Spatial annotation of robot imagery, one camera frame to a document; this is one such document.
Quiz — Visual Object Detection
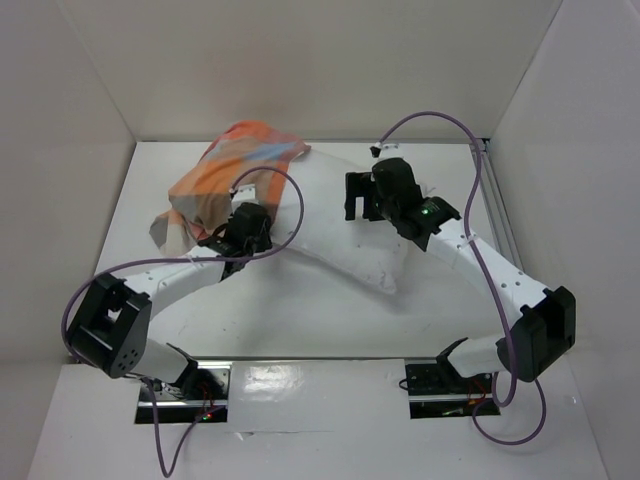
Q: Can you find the aluminium table frame rail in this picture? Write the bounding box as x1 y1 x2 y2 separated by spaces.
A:
472 138 523 268

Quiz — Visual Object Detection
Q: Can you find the white pillow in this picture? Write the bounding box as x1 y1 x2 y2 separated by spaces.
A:
271 149 410 295

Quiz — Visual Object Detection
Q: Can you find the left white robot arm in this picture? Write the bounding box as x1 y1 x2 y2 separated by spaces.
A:
64 202 272 399

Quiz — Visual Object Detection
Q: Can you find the checkered orange blue pillowcase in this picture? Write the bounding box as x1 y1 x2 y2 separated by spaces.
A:
149 121 310 257

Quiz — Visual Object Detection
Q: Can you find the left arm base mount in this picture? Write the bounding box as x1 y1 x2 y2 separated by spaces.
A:
134 360 232 425

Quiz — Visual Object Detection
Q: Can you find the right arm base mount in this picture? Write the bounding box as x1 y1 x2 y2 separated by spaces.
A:
398 359 500 419

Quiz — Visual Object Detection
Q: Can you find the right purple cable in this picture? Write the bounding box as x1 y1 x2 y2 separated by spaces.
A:
379 110 547 446

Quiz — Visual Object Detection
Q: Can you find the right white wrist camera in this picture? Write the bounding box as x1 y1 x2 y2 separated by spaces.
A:
369 142 404 161

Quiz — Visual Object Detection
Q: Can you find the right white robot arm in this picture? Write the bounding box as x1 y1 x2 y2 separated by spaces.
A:
344 157 576 392

